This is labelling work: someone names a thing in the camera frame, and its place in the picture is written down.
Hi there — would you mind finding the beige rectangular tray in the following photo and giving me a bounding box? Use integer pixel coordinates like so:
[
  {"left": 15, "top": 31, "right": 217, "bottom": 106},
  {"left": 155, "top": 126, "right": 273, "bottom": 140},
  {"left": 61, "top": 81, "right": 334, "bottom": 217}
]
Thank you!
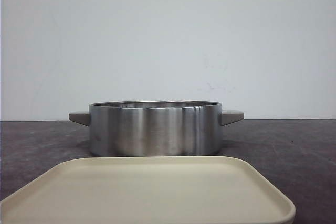
[{"left": 1, "top": 156, "right": 296, "bottom": 223}]

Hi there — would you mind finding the stainless steel steamer pot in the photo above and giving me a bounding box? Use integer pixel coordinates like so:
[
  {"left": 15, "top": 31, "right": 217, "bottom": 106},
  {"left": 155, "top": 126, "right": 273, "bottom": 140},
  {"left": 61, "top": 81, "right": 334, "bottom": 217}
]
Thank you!
[{"left": 69, "top": 101, "right": 244, "bottom": 157}]

